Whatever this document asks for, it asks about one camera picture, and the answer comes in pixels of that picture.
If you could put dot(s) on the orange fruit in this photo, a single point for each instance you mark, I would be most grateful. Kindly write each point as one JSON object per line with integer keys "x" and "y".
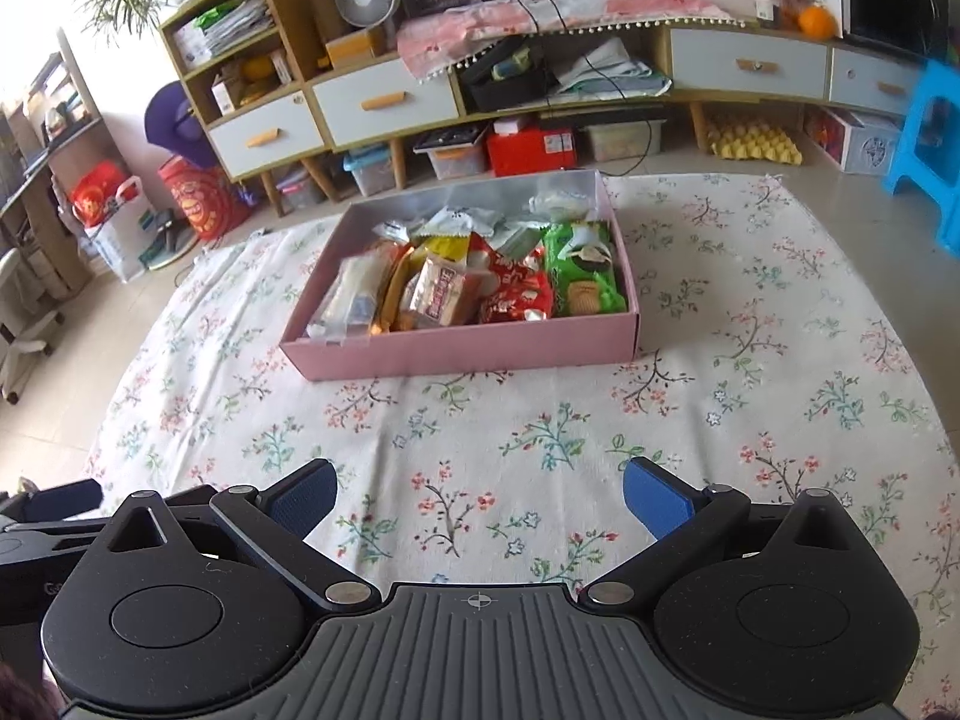
{"x": 816, "y": 22}

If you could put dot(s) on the long silver snack packet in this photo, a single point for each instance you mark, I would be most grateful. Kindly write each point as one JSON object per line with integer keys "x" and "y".
{"x": 465, "y": 221}

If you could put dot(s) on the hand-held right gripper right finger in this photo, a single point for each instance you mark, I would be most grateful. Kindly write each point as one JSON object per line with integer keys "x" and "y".
{"x": 656, "y": 499}

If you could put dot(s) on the pink cardboard box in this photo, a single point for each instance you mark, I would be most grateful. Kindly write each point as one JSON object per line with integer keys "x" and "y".
{"x": 465, "y": 352}

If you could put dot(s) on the clear storage bin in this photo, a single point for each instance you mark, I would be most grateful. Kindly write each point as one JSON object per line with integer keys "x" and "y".
{"x": 300, "y": 189}
{"x": 619, "y": 141}

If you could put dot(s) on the small white box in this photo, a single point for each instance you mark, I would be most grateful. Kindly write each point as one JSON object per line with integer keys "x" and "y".
{"x": 225, "y": 96}

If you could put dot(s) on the person's dark red clothing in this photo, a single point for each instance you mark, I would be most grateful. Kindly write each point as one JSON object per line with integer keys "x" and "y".
{"x": 19, "y": 697}

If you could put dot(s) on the clear bin blue lid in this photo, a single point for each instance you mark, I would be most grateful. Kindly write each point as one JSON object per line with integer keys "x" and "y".
{"x": 370, "y": 172}

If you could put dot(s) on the red cardboard box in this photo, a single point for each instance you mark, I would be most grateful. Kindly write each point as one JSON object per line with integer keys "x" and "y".
{"x": 529, "y": 151}

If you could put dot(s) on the gold snack packet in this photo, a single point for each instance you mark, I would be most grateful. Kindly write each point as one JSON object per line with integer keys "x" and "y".
{"x": 394, "y": 285}

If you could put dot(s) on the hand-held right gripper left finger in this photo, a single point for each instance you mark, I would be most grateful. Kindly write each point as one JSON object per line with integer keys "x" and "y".
{"x": 304, "y": 499}

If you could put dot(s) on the wooden desk shelf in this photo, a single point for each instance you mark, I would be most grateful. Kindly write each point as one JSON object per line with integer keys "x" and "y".
{"x": 52, "y": 150}

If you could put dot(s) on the stack of plastic bags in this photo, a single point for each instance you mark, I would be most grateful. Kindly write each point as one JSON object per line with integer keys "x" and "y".
{"x": 225, "y": 26}

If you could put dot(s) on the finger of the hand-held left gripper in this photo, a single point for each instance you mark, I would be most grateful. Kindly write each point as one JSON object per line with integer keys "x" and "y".
{"x": 67, "y": 499}

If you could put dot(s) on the clear bin black tray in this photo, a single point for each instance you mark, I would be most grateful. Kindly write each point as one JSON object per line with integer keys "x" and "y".
{"x": 450, "y": 156}

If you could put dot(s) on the black device white base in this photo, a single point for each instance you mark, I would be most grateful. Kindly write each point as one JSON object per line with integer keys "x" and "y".
{"x": 172, "y": 240}

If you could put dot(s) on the white patterned storage box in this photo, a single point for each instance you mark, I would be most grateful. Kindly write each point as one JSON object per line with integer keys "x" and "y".
{"x": 855, "y": 141}

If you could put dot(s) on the brown snack packet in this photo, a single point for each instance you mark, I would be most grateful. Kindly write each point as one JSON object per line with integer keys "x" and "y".
{"x": 442, "y": 292}

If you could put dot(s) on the yellow box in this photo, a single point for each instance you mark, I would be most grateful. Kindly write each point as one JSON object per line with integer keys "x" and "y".
{"x": 352, "y": 49}

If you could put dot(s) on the white shopping bag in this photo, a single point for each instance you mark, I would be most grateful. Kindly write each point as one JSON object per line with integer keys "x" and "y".
{"x": 120, "y": 240}

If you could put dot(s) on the wooden cabinet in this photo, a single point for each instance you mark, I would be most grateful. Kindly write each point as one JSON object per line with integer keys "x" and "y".
{"x": 289, "y": 22}

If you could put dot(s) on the purple hat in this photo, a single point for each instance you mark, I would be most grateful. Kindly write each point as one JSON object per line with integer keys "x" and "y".
{"x": 176, "y": 124}

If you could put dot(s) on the floral tablecloth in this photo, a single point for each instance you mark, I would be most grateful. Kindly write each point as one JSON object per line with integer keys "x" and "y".
{"x": 487, "y": 427}

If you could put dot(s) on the yellow egg tray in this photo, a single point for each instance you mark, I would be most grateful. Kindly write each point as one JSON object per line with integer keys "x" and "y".
{"x": 754, "y": 139}

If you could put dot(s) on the pink floral cloth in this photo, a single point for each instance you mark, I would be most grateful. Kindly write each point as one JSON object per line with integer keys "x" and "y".
{"x": 562, "y": 11}

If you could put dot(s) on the blue plastic stool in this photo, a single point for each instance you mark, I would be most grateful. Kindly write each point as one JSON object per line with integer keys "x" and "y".
{"x": 926, "y": 150}

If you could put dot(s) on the black microwave oven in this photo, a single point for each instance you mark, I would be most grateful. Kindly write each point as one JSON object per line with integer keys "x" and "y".
{"x": 892, "y": 4}

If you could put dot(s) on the clear white roll snack packet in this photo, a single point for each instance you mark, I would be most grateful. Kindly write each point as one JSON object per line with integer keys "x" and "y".
{"x": 352, "y": 296}

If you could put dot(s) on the round red bag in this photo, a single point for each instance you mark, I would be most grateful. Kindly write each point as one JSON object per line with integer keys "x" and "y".
{"x": 202, "y": 199}

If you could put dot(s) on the white office chair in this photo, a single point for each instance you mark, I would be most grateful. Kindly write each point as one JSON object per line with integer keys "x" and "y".
{"x": 22, "y": 322}

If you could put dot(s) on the red gift bag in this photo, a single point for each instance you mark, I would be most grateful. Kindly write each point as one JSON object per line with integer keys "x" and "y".
{"x": 97, "y": 195}

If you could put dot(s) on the green chips packet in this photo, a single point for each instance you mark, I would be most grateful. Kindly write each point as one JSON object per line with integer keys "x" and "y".
{"x": 581, "y": 270}

